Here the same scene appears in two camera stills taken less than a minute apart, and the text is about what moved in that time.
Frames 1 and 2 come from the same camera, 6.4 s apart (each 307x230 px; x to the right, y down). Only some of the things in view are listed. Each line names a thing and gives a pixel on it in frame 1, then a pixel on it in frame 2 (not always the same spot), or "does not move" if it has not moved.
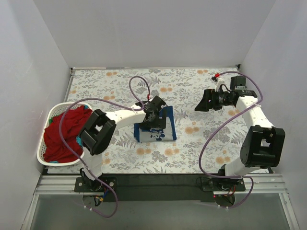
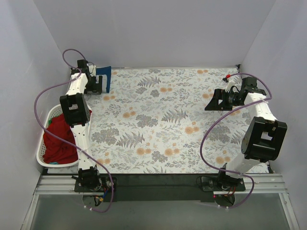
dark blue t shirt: x=144 y=134 -> x=105 y=71
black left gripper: x=153 y=122 -> x=99 y=84
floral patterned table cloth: x=206 y=142 does not move
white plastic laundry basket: x=54 y=110 does not move
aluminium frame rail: x=57 y=185 does not move
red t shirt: x=55 y=148 does not move
